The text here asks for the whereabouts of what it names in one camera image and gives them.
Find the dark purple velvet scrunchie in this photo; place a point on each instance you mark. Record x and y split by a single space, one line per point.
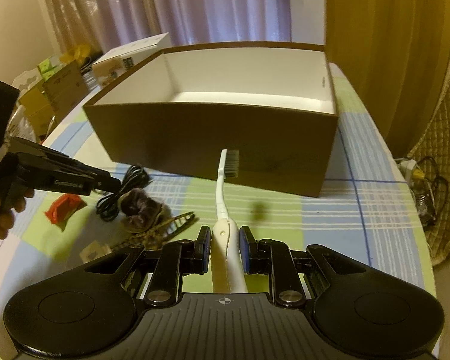
141 211

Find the brown cardboard boxes pile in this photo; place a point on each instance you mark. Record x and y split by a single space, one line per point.
50 91

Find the large brown cardboard box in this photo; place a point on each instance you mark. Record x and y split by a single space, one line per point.
272 102

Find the purple window curtain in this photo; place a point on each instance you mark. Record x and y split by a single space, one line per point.
104 24

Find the checkered plastic tablecloth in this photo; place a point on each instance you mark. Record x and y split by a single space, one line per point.
365 211

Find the red snack packet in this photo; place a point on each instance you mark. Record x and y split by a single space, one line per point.
62 208

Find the white electric toothbrush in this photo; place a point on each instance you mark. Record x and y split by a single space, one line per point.
225 259

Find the brown wooden door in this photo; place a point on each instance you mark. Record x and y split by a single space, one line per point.
395 54

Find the leopard print hair claw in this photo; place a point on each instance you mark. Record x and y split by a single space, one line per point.
158 235

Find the power strip with cables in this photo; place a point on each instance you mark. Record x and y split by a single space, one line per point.
428 188

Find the white product carton box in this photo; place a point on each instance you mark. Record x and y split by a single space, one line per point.
119 60

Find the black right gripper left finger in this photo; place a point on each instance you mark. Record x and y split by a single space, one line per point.
178 258

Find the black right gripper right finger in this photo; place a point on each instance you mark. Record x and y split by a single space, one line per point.
274 259

